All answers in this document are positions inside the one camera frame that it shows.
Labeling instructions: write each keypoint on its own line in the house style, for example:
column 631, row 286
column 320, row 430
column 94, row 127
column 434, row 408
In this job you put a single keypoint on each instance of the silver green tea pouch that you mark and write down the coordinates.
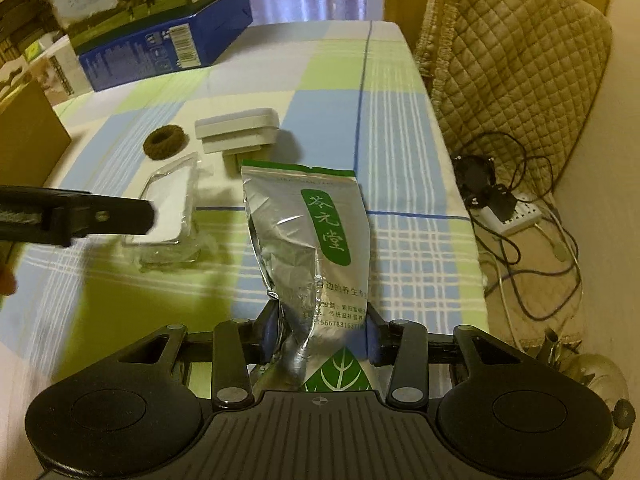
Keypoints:
column 311, row 238

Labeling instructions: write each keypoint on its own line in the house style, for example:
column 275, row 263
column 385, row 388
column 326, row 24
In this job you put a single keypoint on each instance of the white appliance box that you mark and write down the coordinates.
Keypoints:
column 59, row 73

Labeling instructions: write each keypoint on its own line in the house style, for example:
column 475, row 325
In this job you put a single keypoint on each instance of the black folding cart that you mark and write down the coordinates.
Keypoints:
column 22, row 23

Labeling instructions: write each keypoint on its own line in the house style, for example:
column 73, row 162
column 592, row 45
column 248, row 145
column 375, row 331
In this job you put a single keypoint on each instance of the white plastic box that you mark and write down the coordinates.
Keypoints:
column 238, row 133

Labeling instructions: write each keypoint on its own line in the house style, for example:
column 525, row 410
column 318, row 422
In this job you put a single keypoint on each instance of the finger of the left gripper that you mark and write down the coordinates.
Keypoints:
column 101, row 214

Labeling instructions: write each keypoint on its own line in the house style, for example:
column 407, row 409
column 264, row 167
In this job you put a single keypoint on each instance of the steel kettle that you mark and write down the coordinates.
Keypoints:
column 602, row 376

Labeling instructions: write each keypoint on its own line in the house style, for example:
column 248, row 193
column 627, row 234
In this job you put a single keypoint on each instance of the tissue packs cardboard box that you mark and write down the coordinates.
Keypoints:
column 13, row 70

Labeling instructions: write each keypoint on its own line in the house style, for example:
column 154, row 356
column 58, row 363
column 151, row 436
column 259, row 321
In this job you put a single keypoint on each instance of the open brown cardboard box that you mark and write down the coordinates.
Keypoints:
column 33, row 138

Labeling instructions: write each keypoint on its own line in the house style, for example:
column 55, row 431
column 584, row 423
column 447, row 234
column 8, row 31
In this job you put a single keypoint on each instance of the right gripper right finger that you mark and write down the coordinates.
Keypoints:
column 402, row 345

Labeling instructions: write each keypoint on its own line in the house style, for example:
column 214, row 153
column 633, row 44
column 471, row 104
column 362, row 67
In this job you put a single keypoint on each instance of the blue flat box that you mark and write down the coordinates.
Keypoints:
column 194, row 41

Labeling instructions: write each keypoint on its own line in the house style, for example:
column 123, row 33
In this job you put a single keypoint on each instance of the white power strip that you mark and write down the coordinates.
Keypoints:
column 525, row 215

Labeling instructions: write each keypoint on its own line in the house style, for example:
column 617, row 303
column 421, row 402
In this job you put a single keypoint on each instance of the checked tablecloth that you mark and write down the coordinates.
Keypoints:
column 349, row 97

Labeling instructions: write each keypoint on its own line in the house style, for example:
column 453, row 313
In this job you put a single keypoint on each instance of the person left hand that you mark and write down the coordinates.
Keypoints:
column 8, row 284

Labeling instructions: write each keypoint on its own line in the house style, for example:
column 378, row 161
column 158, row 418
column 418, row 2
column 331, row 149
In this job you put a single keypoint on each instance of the quilted beige chair cover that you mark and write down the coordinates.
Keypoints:
column 514, row 79

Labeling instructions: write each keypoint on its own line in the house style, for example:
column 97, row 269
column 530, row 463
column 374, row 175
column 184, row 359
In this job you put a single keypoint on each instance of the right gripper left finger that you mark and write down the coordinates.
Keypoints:
column 238, row 344

